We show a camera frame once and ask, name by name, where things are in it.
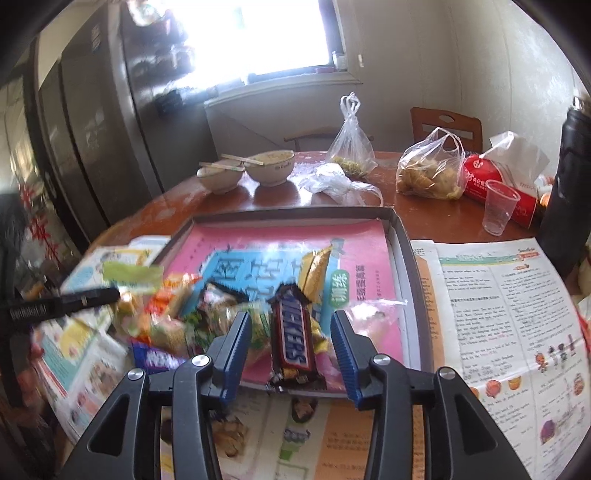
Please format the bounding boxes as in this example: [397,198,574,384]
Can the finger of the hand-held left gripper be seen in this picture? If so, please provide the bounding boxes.
[60,287,122,309]

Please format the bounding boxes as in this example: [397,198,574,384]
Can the colourful children's newspaper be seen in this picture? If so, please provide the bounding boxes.
[32,235,171,439]

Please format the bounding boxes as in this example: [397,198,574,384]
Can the glass door with red decorations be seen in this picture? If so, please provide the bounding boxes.
[0,69,93,287]

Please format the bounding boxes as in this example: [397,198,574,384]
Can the brown wooden chair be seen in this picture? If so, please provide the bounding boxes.
[410,107,483,155]

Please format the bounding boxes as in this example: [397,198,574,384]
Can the newspaper with food photos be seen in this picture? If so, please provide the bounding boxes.
[159,392,384,480]

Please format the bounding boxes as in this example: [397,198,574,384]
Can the clear bag of snacks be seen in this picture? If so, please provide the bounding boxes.
[339,298,409,356]

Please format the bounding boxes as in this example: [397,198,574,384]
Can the green pea snack packet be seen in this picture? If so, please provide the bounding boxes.
[189,282,259,356]

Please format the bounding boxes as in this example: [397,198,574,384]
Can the yellow orange snack packet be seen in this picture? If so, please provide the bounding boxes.
[113,293,144,340]

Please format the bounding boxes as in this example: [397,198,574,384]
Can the orange cracker packet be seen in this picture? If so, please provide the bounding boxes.
[148,272,204,319]

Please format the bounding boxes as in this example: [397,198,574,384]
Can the floral cloth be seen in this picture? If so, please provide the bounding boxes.
[127,0,174,26]

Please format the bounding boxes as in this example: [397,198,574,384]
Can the plastic bag of fried food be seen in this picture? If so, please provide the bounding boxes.
[396,128,468,200]

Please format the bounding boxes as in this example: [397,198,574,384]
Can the pale cracker packet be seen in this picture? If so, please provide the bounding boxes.
[150,318,190,356]

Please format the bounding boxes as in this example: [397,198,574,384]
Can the red tissue pack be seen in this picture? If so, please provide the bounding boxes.
[462,131,550,229]

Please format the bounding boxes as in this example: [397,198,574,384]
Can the dark grey refrigerator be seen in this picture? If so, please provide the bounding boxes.
[37,0,218,250]

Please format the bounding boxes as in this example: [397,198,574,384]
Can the black thermos bottle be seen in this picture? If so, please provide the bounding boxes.
[538,97,591,278]

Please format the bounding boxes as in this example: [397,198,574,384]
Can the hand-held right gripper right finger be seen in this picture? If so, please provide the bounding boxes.
[330,310,532,480]

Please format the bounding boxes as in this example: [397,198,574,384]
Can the crumpled clear plastic bag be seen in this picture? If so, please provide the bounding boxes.
[298,164,384,207]

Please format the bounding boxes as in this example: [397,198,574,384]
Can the bright window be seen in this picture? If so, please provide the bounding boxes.
[180,0,347,88]

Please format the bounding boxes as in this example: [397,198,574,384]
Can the tall clear plastic bag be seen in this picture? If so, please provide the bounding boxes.
[327,92,378,178]

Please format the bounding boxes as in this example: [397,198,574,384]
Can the light green snack packet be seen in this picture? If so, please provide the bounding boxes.
[102,261,164,294]

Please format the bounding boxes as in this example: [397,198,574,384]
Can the brown chocolate bar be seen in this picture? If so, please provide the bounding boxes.
[267,284,328,391]

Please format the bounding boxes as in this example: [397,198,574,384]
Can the large white bowl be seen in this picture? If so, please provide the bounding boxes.
[245,150,295,187]

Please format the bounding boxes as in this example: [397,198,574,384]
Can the clear plastic cup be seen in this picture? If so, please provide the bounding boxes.
[482,180,521,236]

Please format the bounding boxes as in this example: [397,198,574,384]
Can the shallow grey cardboard box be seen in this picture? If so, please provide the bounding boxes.
[157,206,446,402]

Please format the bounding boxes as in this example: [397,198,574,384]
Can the pink book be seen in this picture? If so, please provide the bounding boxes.
[164,220,404,393]

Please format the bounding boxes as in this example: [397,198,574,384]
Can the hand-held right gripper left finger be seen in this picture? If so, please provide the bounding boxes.
[60,311,254,480]

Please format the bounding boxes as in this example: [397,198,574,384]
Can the yellow candy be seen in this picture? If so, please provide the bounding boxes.
[308,318,334,354]

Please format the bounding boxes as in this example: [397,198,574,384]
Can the small white bowl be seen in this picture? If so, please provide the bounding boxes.
[197,164,241,195]

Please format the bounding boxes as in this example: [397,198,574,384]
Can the blue candy wrapper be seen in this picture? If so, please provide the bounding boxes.
[130,339,185,374]

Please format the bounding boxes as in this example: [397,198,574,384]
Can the large text newspaper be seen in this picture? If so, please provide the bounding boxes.
[410,237,585,480]

